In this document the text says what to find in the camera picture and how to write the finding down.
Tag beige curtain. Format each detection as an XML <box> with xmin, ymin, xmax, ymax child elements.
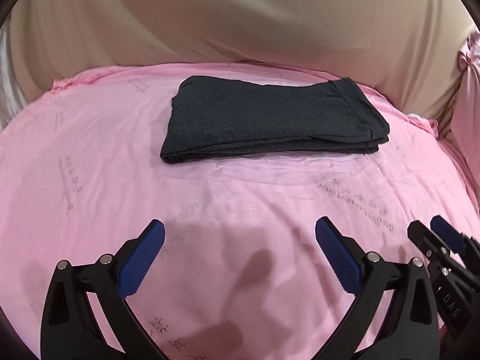
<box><xmin>9</xmin><ymin>0</ymin><xmax>475</xmax><ymax>118</ymax></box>

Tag pink pillow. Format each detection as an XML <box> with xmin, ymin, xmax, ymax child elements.
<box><xmin>451</xmin><ymin>29</ymin><xmax>480</xmax><ymax>184</ymax></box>

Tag dark grey pants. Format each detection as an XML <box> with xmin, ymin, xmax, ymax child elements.
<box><xmin>160</xmin><ymin>76</ymin><xmax>390</xmax><ymax>164</ymax></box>

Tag white satin fabric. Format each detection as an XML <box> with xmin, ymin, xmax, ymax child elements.
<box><xmin>0</xmin><ymin>18</ymin><xmax>28</xmax><ymax>130</ymax></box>

